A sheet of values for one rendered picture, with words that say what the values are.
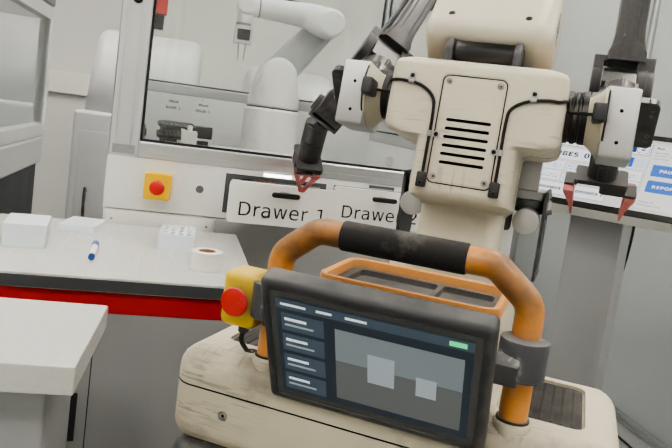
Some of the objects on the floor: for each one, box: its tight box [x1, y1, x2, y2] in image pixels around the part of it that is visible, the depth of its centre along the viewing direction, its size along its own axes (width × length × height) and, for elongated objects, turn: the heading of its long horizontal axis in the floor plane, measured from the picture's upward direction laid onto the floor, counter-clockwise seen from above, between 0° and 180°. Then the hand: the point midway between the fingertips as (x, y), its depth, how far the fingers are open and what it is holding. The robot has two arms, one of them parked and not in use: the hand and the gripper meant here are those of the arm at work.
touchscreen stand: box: [545, 215, 632, 391], centre depth 215 cm, size 50×45×102 cm
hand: (301, 185), depth 178 cm, fingers open, 3 cm apart
